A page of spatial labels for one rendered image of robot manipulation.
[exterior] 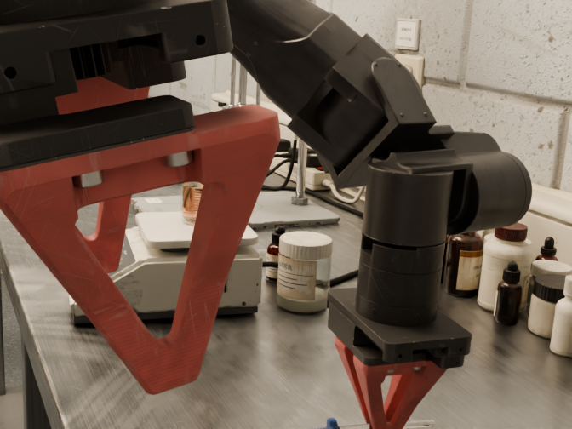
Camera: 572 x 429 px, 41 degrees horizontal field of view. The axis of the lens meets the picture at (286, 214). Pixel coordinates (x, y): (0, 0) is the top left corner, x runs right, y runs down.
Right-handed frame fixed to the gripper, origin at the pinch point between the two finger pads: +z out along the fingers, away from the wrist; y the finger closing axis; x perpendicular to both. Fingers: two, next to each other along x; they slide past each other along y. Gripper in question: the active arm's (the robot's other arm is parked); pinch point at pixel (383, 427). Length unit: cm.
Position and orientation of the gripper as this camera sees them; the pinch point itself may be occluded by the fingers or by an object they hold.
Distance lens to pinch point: 59.5
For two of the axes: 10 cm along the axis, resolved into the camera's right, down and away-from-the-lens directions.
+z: -0.6, 9.7, 2.5
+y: -3.4, -2.5, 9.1
